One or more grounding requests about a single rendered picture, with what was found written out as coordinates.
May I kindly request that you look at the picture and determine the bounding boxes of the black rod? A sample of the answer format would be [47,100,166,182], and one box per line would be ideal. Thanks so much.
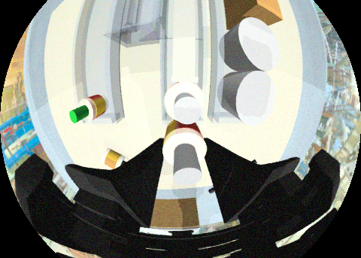
[208,159,256,194]

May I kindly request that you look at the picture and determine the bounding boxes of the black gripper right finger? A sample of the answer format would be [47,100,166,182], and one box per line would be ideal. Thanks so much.
[204,138,300,224]

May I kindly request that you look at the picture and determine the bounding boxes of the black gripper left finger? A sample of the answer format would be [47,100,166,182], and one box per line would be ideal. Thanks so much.
[65,138,165,229]

